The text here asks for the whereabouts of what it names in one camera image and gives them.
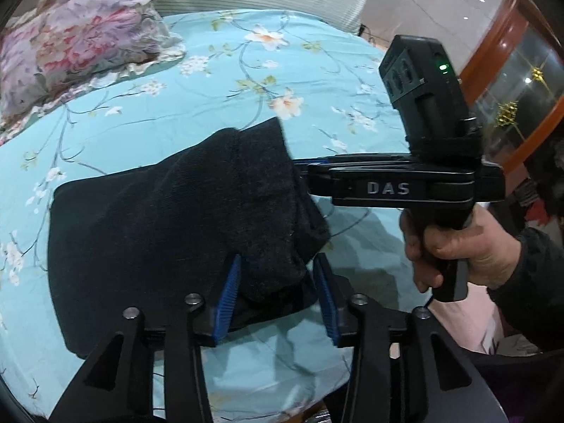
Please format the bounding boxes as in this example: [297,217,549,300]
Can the person's right forearm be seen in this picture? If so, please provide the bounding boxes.
[485,225,564,355]

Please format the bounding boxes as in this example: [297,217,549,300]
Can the black pants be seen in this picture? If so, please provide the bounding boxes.
[46,117,332,360]

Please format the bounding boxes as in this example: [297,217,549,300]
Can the person's dark clothing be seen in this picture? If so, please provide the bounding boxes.
[471,348,564,423]

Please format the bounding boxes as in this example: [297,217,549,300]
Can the person's right hand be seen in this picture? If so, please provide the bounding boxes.
[400,205,525,294]

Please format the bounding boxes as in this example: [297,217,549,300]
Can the black cable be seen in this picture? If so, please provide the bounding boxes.
[358,24,385,48]

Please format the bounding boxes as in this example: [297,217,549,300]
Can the pink cloth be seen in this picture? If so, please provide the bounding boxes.
[434,288,544,356]

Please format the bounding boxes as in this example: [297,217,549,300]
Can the blue floral bed sheet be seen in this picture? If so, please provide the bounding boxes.
[0,9,441,423]

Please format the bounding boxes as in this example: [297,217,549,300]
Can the dark patterned cloth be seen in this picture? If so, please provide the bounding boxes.
[513,139,564,230]

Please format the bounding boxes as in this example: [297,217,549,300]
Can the wooden glass cabinet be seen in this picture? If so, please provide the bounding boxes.
[456,0,564,177]

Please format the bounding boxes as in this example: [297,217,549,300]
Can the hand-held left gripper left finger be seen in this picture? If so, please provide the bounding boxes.
[44,253,243,423]

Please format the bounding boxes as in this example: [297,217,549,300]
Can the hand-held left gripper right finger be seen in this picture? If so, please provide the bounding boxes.
[313,252,507,423]

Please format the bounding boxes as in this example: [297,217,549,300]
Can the floral ruffled pillow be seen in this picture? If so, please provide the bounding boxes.
[0,0,186,142]

